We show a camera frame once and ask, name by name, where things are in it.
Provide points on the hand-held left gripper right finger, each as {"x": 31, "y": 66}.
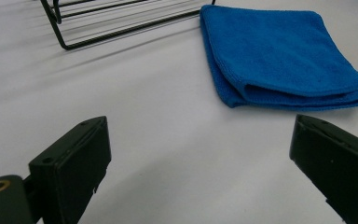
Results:
{"x": 341, "y": 168}

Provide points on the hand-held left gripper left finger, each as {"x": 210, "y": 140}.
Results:
{"x": 71, "y": 161}

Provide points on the blue microfibre cloth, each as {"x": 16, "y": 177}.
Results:
{"x": 279, "y": 53}

